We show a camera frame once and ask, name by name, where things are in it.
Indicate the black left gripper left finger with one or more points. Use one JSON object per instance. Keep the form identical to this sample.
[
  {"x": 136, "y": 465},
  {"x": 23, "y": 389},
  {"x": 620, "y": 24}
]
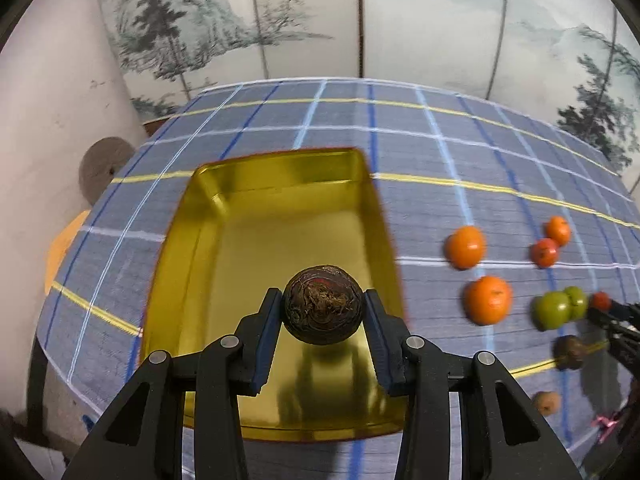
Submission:
[{"x": 139, "y": 436}]

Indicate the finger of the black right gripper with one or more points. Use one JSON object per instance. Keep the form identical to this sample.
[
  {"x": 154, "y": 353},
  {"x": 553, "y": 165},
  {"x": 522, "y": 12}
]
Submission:
[
  {"x": 615, "y": 326},
  {"x": 624, "y": 309}
]

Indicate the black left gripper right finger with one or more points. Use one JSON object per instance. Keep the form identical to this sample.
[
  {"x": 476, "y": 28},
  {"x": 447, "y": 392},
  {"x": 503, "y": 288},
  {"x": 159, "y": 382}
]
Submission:
[{"x": 503, "y": 435}]

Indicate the small red cherry tomato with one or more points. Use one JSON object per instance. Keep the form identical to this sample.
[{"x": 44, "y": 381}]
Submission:
[{"x": 601, "y": 301}]

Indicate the tan longan fruit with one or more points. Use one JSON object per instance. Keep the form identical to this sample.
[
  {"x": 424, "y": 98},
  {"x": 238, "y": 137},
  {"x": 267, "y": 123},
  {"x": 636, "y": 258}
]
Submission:
[{"x": 547, "y": 403}]

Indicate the green tomato small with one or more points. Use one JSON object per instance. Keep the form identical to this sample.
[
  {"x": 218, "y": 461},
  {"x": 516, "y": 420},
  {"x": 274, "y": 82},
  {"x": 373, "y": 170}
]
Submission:
[{"x": 578, "y": 302}]

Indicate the dark brown round fruit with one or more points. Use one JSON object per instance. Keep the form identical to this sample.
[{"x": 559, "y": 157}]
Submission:
[{"x": 569, "y": 353}]

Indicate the green tomato large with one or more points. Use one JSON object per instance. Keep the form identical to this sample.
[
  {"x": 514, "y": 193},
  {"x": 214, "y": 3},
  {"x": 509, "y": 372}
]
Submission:
[{"x": 551, "y": 311}]

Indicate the small orange mandarin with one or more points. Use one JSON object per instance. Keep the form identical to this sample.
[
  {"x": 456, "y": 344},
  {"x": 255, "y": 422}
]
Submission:
[{"x": 558, "y": 229}]

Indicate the dark brown passion fruit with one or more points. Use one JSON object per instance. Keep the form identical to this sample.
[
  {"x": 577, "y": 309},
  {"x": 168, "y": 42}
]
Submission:
[{"x": 322, "y": 305}]

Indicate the blue tape scrap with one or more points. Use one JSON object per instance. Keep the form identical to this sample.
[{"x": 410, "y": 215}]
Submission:
[{"x": 88, "y": 422}]

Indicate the blue plaid tablecloth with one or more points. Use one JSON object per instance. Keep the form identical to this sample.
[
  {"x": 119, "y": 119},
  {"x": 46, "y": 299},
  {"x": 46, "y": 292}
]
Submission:
[{"x": 439, "y": 160}]

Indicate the orange round wooden stool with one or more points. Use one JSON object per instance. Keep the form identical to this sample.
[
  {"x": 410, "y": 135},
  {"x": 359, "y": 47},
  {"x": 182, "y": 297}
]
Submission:
[{"x": 59, "y": 248}]

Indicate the gold toffee tin tray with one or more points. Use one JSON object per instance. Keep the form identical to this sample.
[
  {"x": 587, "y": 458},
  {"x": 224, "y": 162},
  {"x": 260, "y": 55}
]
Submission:
[{"x": 249, "y": 224}]

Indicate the grey round millstone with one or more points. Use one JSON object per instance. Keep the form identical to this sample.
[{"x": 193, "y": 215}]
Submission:
[{"x": 100, "y": 164}]

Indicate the painted folding screen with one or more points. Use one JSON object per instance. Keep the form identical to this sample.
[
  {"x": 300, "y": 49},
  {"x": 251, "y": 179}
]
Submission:
[{"x": 574, "y": 63}]

